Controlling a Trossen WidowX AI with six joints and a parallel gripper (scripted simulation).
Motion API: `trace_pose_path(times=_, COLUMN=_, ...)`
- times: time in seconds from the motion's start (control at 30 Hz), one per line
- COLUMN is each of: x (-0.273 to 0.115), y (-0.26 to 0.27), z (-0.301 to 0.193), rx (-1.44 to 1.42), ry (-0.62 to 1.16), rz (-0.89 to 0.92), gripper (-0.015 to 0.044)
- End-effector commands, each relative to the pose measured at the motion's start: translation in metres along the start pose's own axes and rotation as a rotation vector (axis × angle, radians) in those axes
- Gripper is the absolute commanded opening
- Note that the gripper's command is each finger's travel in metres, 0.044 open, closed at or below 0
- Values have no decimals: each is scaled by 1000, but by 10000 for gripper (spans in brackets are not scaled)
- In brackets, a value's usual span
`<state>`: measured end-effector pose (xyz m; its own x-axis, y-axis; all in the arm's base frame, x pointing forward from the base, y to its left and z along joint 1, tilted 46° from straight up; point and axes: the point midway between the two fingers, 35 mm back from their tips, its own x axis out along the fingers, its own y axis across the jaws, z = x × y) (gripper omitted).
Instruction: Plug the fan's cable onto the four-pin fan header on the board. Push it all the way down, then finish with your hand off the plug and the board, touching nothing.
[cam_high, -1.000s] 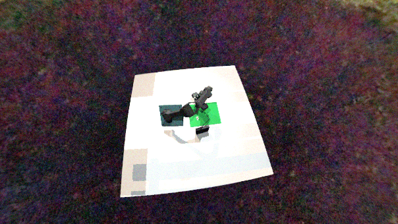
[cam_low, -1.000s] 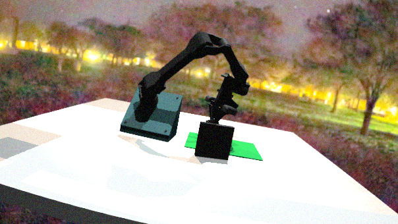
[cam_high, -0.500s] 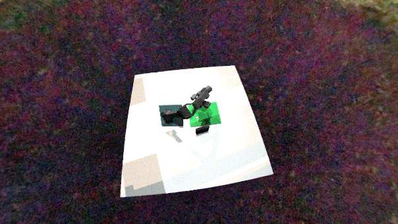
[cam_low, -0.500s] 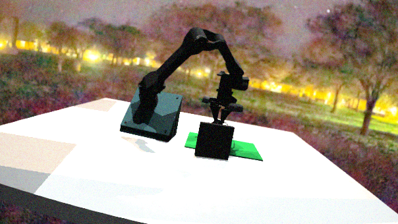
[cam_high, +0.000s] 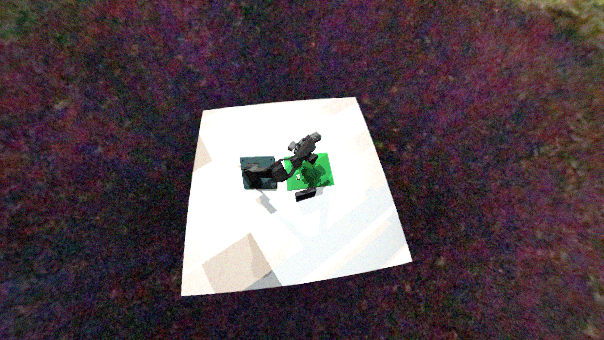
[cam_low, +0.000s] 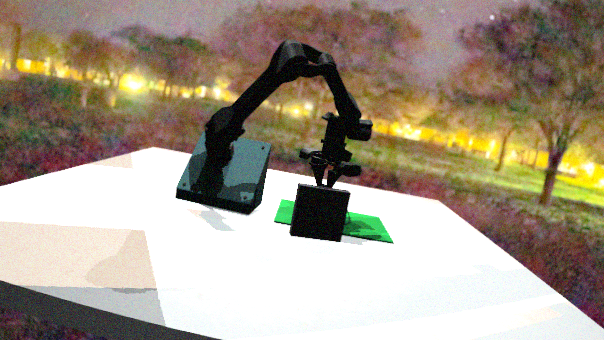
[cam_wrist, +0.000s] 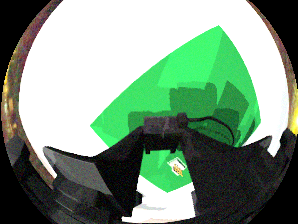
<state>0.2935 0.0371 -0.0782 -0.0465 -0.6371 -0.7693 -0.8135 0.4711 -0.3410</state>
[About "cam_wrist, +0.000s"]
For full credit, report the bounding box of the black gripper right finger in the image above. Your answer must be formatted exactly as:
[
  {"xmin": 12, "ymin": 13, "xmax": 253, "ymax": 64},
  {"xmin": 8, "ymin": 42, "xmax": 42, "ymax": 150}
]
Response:
[{"xmin": 180, "ymin": 127, "xmax": 273, "ymax": 210}]

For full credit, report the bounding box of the green circuit board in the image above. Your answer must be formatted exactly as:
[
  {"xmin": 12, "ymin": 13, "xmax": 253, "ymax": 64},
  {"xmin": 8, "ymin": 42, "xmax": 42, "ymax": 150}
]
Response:
[{"xmin": 89, "ymin": 26, "xmax": 262, "ymax": 193}]

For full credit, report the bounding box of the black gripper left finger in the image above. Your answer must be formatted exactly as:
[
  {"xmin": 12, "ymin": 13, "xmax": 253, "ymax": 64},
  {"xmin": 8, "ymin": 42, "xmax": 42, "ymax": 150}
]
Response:
[{"xmin": 43, "ymin": 125, "xmax": 144, "ymax": 218}]

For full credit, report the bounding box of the dark grey square block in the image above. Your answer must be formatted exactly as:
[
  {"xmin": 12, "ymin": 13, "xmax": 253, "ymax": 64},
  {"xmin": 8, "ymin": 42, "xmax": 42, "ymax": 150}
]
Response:
[{"xmin": 190, "ymin": 190, "xmax": 217, "ymax": 216}]

